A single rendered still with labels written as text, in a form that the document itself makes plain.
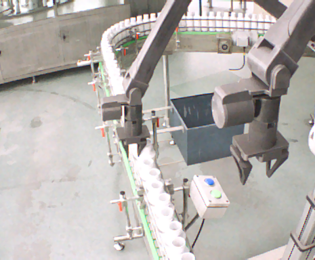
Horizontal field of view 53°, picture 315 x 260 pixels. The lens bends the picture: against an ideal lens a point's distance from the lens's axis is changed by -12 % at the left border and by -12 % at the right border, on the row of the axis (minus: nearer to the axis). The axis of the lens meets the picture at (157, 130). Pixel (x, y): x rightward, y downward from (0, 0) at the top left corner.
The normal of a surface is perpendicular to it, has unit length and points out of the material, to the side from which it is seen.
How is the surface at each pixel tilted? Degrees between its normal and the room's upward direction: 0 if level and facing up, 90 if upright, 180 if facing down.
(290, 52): 88
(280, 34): 51
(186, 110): 90
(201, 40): 90
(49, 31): 90
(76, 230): 0
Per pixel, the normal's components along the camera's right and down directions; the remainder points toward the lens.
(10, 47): 0.24, 0.53
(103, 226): -0.06, -0.83
